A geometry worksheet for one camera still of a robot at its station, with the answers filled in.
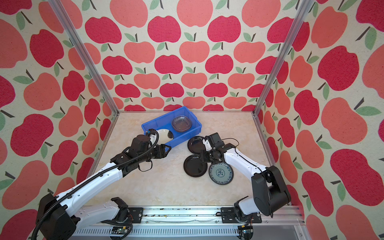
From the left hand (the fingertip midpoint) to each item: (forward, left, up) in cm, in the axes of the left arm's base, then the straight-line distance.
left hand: (170, 149), depth 78 cm
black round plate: (+15, -14, -18) cm, 27 cm away
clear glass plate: (+32, -4, -16) cm, 36 cm away
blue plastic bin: (+30, +8, -13) cm, 34 cm away
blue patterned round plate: (-6, -29, -18) cm, 35 cm away
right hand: (+1, -19, -11) cm, 22 cm away
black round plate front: (-1, -13, -19) cm, 23 cm away
